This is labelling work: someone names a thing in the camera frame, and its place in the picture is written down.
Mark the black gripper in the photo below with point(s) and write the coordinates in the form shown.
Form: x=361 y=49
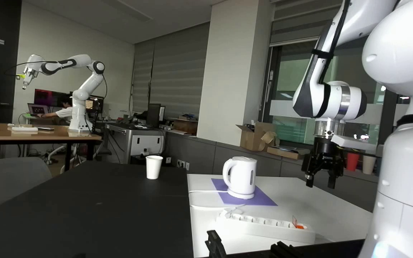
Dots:
x=323 y=155

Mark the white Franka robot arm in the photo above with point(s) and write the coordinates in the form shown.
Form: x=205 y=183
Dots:
x=407 y=167

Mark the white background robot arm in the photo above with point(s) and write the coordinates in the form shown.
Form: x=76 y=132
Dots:
x=79 y=95

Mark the red cup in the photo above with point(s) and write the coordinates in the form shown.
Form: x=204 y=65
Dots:
x=351 y=163

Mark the flat cardboard piece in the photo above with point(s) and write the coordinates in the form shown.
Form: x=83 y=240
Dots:
x=282 y=152

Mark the beige cup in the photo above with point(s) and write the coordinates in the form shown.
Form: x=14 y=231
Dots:
x=368 y=165

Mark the purple paper mat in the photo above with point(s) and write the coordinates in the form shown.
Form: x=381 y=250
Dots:
x=264 y=198

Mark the white power strip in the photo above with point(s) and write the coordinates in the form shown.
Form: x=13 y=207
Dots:
x=264 y=223

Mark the open cardboard box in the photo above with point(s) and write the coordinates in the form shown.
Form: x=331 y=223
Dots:
x=254 y=138

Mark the grey low partition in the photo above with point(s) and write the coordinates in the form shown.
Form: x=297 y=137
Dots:
x=201 y=155

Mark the white paper cup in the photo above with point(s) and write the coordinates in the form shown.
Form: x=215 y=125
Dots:
x=153 y=167

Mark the black computer tower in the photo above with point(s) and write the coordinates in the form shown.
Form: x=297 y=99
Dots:
x=155 y=115

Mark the grey window blinds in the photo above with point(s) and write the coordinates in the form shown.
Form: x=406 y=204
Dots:
x=178 y=72

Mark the grey metal cabinet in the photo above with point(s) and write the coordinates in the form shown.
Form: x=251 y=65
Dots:
x=142 y=144

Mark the black table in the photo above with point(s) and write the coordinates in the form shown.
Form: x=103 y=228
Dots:
x=96 y=216

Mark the person in white shirt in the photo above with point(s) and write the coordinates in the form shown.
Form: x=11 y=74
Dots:
x=64 y=112

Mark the black monitor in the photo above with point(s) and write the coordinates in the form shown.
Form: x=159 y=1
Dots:
x=49 y=98

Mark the wooden table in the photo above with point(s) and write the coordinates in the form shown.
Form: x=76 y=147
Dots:
x=24 y=134

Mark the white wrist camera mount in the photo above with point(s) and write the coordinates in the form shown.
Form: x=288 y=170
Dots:
x=338 y=141

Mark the black clamp mount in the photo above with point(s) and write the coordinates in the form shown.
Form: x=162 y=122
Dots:
x=214 y=244

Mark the white wall outlet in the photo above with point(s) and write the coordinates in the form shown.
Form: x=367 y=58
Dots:
x=182 y=165

